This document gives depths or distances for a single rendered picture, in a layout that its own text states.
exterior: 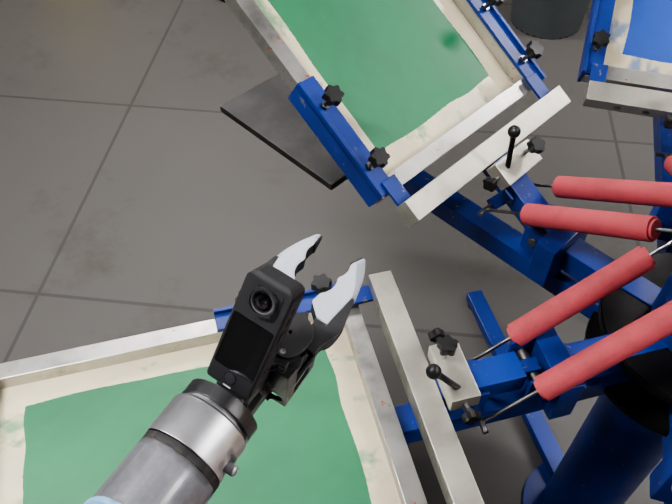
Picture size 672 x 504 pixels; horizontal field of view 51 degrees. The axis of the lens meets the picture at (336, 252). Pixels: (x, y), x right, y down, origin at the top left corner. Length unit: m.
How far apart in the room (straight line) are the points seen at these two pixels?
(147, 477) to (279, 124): 1.52
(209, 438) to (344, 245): 2.38
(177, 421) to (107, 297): 2.32
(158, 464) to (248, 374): 0.10
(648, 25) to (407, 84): 0.69
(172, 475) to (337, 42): 1.26
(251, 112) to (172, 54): 2.06
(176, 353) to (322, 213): 1.65
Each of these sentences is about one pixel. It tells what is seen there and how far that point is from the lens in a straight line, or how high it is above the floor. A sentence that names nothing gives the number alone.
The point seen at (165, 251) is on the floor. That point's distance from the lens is 2.99.
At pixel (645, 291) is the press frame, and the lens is 1.63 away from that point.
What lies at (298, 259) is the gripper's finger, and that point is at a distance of 0.68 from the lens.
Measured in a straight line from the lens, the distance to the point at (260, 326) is 0.57.
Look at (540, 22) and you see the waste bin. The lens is 4.20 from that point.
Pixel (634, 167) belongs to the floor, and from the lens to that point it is 3.54.
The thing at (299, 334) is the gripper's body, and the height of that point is 1.68.
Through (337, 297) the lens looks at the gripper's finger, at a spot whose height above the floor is 1.68.
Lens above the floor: 2.21
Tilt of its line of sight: 50 degrees down
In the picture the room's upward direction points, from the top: straight up
